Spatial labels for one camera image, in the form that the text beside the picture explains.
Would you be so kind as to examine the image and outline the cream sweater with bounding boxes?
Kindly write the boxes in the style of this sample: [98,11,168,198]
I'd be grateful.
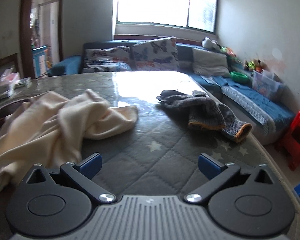
[0,89,138,191]

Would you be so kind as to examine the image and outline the grey knit garment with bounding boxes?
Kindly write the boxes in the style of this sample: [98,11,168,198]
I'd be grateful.
[157,90,252,143]

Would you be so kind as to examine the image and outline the blue corner sofa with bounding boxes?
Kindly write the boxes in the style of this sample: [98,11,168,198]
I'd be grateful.
[48,40,295,145]

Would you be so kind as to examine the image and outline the red plastic stool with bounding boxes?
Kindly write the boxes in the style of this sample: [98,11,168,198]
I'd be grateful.
[280,111,300,171]

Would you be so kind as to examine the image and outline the green bowl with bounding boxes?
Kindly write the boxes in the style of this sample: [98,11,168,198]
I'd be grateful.
[230,71,250,84]

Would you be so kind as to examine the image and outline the clear plastic storage box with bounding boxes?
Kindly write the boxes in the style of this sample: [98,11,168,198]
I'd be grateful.
[252,71,285,101]

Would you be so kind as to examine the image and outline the green booklet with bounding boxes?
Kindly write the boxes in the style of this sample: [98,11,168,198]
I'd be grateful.
[14,77,32,89]

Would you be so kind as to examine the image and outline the grey cushion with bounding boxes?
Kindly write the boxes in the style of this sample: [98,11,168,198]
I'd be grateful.
[192,48,230,77]

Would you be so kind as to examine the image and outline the colourful plush toys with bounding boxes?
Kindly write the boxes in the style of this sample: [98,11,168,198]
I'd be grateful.
[220,47,267,73]

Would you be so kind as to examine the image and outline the flat butterfly cushion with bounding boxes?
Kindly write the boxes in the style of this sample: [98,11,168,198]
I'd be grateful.
[82,46,132,73]

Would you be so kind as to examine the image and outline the tissue box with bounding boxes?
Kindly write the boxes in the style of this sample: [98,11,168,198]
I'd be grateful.
[0,65,22,98]

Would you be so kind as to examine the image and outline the blue white kids cabinet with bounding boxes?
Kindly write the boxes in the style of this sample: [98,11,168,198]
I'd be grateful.
[32,45,49,78]

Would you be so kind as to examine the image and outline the upright butterfly cushion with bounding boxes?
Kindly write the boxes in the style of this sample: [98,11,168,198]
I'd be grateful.
[132,37,179,71]

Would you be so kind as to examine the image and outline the panda plush toy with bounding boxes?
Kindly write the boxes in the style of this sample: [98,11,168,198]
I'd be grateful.
[202,37,221,50]

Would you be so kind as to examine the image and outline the window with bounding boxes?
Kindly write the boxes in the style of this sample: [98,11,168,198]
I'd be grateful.
[114,0,218,33]

